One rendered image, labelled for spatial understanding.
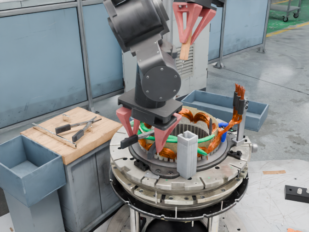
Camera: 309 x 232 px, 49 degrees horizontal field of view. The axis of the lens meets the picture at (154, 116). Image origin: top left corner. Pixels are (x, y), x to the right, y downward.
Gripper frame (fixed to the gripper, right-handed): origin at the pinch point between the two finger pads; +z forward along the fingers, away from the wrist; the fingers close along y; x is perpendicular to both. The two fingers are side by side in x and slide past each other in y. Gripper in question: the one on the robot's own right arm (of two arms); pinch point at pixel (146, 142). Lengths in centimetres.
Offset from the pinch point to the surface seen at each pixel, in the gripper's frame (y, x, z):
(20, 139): -37.9, -0.3, 16.4
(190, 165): 8.5, 2.8, 3.2
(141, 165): -0.7, 0.4, 6.6
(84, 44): -175, 176, 71
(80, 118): -31.0, 15.0, 14.4
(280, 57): -47, 450, 126
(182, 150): 6.6, 2.4, 0.4
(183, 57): -0.5, 12.5, -13.6
